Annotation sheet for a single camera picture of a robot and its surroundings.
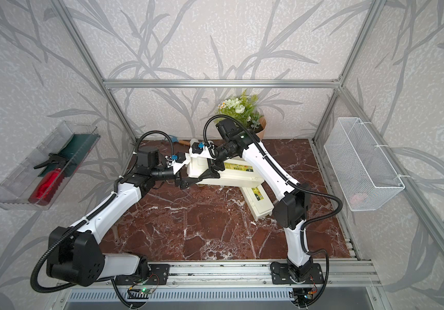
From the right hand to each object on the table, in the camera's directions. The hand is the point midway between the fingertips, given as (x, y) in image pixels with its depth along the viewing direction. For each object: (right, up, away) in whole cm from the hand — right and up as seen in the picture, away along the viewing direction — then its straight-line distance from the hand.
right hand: (198, 163), depth 75 cm
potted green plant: (+18, +27, +19) cm, 37 cm away
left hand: (-1, -2, +1) cm, 3 cm away
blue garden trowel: (-24, +13, +46) cm, 53 cm away
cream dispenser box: (+25, -18, +11) cm, 32 cm away
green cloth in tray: (-46, +4, -3) cm, 47 cm away
